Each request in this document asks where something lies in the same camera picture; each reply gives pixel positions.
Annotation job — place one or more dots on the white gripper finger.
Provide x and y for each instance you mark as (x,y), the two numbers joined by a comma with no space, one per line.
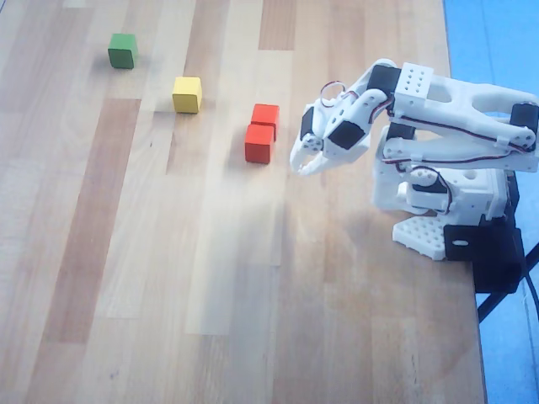
(320,165)
(309,145)

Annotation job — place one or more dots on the black table clamp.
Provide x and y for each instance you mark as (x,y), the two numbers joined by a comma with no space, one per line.
(492,252)

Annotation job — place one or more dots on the green wooden cube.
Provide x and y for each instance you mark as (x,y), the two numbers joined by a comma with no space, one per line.
(122,51)

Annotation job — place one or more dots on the yellow wooden cube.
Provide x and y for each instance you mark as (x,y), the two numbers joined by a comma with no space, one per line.
(187,94)

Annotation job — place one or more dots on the black metal bar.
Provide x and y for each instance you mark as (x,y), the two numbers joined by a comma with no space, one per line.
(492,305)

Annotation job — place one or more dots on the red wooden cube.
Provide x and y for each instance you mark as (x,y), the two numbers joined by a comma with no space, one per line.
(257,147)
(265,113)

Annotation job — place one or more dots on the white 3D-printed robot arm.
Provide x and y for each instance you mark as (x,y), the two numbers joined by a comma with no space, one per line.
(463,97)

